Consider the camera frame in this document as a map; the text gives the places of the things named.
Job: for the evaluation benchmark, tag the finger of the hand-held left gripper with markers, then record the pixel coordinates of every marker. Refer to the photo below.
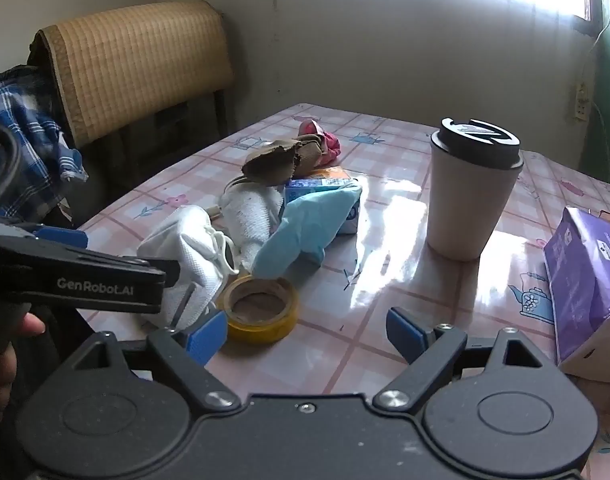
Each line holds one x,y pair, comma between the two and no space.
171,272
60,236

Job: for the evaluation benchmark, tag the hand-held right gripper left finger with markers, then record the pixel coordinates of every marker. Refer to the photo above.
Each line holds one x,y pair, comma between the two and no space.
208,335

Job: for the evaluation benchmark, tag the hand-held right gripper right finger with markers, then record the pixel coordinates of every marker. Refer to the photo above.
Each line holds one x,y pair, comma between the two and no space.
402,332

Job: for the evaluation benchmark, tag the white cloth bag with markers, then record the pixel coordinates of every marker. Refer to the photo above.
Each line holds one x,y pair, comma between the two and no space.
185,240

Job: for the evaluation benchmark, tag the brown cloth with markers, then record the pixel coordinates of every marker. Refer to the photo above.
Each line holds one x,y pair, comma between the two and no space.
270,165

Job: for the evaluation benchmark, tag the white cup with black lid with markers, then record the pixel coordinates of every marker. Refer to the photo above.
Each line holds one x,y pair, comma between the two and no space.
465,200

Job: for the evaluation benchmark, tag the blue tissue packet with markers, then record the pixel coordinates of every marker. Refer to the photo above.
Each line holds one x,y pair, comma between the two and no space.
305,188

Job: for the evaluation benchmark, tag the person's left hand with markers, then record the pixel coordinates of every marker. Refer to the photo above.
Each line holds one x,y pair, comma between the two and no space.
32,326

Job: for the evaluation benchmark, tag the yellow tape roll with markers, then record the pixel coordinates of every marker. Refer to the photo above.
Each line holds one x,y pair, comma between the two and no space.
257,334

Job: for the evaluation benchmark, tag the white balled sock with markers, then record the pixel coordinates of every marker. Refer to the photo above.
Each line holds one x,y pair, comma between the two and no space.
250,220

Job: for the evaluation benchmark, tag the blue plaid shirt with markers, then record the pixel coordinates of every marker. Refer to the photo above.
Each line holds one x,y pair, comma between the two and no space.
40,135

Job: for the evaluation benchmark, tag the dark wooden chair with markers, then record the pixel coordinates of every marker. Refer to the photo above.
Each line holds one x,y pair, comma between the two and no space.
135,150

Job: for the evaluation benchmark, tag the light blue cloth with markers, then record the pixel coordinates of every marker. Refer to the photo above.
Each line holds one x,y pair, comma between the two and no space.
305,225

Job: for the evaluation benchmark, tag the orange tissue packet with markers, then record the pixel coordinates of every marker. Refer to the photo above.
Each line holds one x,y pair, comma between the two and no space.
332,174

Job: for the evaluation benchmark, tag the purple packet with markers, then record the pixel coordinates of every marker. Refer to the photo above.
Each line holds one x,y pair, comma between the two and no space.
580,280

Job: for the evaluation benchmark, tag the woven-mat chair back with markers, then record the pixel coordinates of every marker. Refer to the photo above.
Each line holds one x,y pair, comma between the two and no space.
135,65

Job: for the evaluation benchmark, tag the pink cloth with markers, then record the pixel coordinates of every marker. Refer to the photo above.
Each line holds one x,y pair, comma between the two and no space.
330,147

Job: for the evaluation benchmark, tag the cardboard box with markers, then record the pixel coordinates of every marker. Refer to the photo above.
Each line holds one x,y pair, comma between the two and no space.
600,355

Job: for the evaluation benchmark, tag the white wall outlet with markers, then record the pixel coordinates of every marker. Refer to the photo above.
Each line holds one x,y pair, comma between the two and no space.
581,101

